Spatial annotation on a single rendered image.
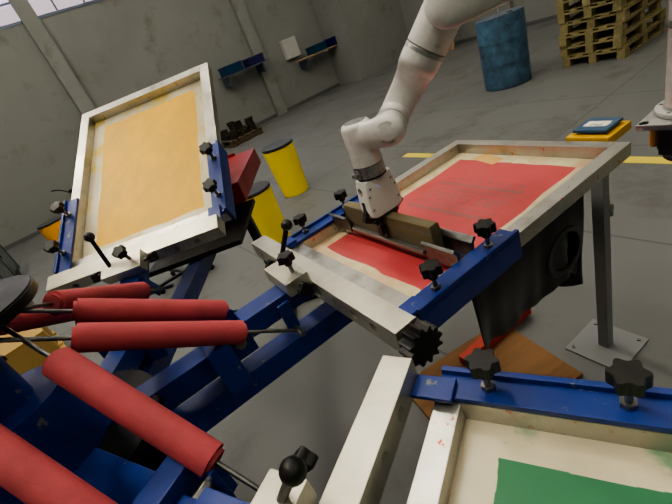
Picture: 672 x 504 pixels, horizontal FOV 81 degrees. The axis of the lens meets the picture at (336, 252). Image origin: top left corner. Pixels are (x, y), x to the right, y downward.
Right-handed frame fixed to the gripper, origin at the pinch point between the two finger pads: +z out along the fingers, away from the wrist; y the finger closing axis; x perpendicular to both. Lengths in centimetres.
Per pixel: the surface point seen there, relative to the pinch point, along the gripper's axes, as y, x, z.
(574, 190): 33.5, -29.3, 3.0
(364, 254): -7.0, 4.9, 6.1
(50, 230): -158, 618, 53
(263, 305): -38.8, -2.2, -2.5
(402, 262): -4.7, -8.2, 6.0
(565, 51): 509, 254, 81
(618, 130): 76, -18, 6
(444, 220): 15.2, -4.1, 6.0
